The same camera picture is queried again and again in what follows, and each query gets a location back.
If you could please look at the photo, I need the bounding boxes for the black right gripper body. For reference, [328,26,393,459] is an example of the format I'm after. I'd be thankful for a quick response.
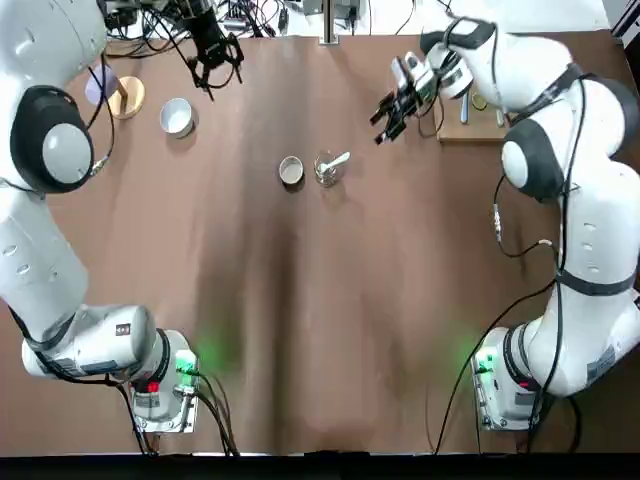
[385,79,427,120]

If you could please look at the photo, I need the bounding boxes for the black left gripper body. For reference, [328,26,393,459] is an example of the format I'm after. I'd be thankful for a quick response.
[180,0,240,71]

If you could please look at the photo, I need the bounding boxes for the pale green plastic spoon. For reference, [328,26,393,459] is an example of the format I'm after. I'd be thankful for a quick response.
[315,152,351,175]

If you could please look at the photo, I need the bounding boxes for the transparent glass spice bottle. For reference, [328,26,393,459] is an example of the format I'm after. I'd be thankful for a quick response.
[313,151,346,189]

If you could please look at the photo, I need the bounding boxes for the grey round bottle lid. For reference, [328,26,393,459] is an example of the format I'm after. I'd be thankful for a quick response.
[278,155,306,187]

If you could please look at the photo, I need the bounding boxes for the pale blue bowl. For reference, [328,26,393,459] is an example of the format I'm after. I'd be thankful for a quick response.
[159,97,195,139]

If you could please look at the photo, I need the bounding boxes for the wooden cutting board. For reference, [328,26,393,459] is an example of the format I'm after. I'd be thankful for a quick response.
[437,89,516,146]

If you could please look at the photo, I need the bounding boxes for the aluminium frame post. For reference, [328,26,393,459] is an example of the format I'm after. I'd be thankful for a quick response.
[322,0,339,45]

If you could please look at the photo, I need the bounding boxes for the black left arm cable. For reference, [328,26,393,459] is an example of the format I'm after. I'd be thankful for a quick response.
[87,52,117,177]

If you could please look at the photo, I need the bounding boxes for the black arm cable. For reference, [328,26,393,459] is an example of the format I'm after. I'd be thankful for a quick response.
[87,52,117,177]
[492,74,587,261]

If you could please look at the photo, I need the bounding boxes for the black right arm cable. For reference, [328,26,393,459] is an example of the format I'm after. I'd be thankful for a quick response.
[492,74,587,261]

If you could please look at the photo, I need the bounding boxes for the black right base cable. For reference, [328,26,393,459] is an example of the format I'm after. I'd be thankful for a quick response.
[433,278,559,455]

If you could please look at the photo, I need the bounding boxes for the black left base cables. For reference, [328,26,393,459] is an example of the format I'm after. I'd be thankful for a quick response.
[195,369,242,457]

